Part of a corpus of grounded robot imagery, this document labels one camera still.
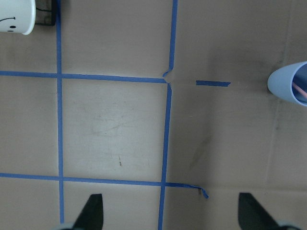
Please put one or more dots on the light blue cup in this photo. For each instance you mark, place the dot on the light blue cup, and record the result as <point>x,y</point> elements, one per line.
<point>280,82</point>

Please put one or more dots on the white smiley mug right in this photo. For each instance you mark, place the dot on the white smiley mug right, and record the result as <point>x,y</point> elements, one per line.
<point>17,16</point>

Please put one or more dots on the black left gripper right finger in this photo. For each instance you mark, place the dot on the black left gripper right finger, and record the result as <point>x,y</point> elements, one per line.
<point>252,215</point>

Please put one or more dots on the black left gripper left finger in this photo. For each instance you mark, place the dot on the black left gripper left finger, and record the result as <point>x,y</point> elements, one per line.
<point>91,216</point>

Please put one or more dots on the pink chopstick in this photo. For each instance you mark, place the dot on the pink chopstick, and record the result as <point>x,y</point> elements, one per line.
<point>300,90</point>

